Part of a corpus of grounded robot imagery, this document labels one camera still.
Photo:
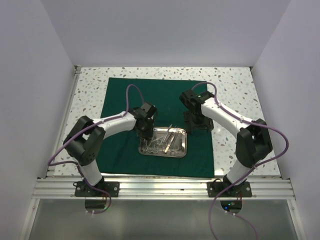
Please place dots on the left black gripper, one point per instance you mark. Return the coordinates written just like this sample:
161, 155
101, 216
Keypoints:
147, 134

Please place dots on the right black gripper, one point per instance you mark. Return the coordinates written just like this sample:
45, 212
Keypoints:
207, 124

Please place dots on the steel instrument tray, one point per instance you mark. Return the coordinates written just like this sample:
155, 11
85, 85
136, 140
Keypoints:
177, 149

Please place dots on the dark green surgical cloth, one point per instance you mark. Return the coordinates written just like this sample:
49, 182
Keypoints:
119, 153

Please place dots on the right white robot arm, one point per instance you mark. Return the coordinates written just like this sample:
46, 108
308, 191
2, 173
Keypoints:
253, 142

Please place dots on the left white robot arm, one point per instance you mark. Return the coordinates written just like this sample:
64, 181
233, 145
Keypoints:
84, 141

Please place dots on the steel surgical scissors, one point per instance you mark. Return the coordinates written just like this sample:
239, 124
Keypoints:
152, 147

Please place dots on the steel forceps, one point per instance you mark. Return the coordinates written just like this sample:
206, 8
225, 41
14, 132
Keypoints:
162, 136

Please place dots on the steel tweezers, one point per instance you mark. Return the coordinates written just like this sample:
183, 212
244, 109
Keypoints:
169, 142

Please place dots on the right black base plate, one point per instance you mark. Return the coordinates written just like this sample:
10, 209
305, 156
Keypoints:
218, 188

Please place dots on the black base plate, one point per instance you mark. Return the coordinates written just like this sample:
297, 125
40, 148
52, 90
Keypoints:
100, 190
218, 188

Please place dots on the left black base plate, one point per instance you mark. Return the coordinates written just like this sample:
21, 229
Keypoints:
100, 190

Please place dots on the aluminium mounting rail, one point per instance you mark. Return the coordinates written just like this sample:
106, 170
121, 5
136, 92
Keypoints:
126, 187

